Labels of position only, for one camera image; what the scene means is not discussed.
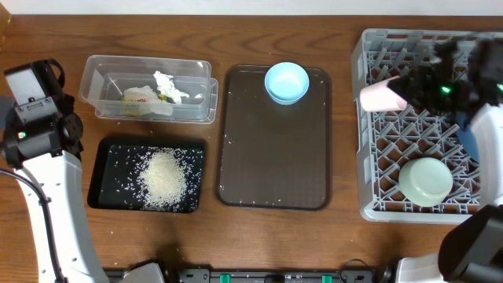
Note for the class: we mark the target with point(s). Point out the grey dishwasher rack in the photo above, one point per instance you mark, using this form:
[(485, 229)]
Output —
[(388, 140)]

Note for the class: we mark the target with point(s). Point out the yellow green snack wrapper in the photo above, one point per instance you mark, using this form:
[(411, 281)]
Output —
[(147, 98)]

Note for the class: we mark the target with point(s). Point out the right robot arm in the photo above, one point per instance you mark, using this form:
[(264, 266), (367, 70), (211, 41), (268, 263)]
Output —
[(472, 251)]

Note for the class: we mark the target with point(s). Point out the pink plastic cup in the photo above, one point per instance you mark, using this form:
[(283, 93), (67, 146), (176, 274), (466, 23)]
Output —
[(380, 98)]

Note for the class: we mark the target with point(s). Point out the mint green bowl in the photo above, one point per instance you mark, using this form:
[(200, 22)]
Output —
[(425, 182)]

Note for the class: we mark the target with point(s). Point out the brown serving tray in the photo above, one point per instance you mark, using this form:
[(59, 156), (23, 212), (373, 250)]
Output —
[(271, 155)]

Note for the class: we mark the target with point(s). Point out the white rice pile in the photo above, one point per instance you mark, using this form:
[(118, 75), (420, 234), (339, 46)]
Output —
[(152, 178)]

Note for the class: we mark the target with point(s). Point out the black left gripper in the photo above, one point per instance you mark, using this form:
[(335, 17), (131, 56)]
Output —
[(68, 103)]

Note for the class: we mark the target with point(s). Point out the light blue small bowl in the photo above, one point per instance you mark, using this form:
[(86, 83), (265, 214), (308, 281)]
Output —
[(286, 83)]

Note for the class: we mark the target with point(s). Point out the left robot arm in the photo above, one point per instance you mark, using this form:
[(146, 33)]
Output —
[(53, 191)]

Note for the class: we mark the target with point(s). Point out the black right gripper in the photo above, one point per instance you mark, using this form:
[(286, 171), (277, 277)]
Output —
[(420, 81)]

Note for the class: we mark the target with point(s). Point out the black tray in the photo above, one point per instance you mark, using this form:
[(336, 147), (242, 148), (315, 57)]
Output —
[(102, 155)]

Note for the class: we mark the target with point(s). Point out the clear plastic bin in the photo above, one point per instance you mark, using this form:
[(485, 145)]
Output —
[(105, 78)]

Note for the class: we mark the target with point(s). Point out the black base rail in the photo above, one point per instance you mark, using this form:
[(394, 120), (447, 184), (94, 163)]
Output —
[(207, 276)]

